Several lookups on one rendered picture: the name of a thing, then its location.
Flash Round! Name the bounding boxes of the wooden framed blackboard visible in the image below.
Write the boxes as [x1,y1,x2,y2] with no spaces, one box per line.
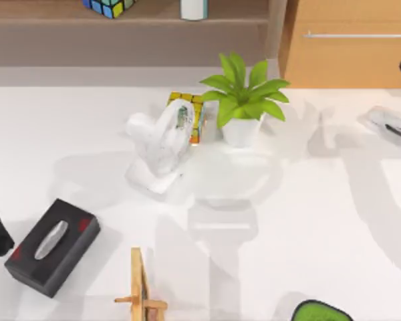
[114,247,169,321]

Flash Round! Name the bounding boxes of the colourful puzzle cube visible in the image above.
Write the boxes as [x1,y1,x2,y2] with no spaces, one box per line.
[166,91,208,144]

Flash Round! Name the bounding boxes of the long metal handle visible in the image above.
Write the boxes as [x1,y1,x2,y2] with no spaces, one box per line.
[303,30,401,39]

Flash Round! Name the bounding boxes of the green plant in white pot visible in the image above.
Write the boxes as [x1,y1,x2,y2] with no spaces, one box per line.
[198,51,291,148]

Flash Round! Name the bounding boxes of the black tissue box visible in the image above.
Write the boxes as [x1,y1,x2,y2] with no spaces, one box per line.
[3,198,102,299]

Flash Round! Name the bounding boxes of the green and black round object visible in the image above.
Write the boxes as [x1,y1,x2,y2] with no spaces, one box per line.
[291,299,351,321]

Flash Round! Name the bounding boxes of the wooden open shelf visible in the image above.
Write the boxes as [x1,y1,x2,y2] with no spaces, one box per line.
[0,0,286,69]

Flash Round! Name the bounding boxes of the white cup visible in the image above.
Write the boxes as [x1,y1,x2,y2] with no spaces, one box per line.
[180,0,209,22]

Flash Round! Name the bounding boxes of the wooden cupboard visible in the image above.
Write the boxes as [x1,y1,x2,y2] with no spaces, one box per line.
[278,0,401,90]

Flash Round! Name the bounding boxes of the puzzle cube with black edges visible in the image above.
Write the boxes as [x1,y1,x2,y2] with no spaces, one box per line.
[81,0,138,19]

